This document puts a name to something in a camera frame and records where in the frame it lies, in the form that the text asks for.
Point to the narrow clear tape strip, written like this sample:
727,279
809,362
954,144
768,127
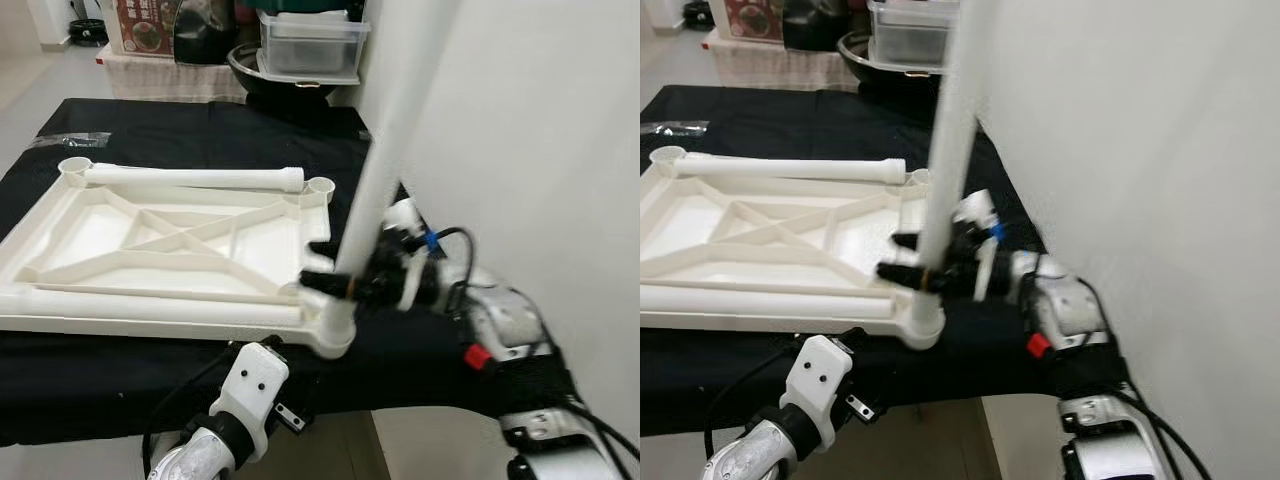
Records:
70,139
675,128

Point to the clear plastic storage box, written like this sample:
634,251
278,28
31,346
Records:
310,50
910,40

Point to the dark green lid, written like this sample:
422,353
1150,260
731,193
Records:
300,6

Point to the beige cloth covered bench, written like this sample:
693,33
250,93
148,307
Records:
770,65
170,78

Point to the red printed carton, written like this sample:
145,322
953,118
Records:
145,25
755,20

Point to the black plastic bag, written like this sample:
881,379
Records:
205,35
815,25

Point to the white plastic table top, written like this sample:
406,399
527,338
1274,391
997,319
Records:
75,235
700,225

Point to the black wok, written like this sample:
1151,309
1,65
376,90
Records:
280,88
880,75

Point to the black tablecloth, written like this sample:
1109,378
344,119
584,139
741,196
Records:
120,380
720,385

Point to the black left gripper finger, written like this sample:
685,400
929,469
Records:
270,344
855,339

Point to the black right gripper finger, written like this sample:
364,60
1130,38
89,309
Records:
322,285
322,250
907,242
900,277

